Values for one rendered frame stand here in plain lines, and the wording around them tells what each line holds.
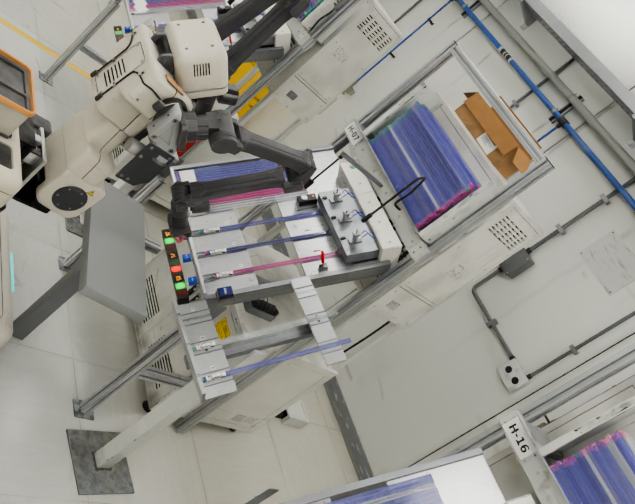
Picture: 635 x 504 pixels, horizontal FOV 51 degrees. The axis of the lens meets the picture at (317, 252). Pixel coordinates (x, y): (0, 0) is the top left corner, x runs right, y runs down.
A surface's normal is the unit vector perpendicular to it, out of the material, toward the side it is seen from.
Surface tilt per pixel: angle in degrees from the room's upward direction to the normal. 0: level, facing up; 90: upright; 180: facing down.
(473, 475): 44
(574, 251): 90
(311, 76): 90
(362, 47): 90
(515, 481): 90
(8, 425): 0
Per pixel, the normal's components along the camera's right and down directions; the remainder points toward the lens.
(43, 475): 0.75, -0.58
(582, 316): -0.58, -0.35
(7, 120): 0.28, 0.76
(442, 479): 0.13, -0.66
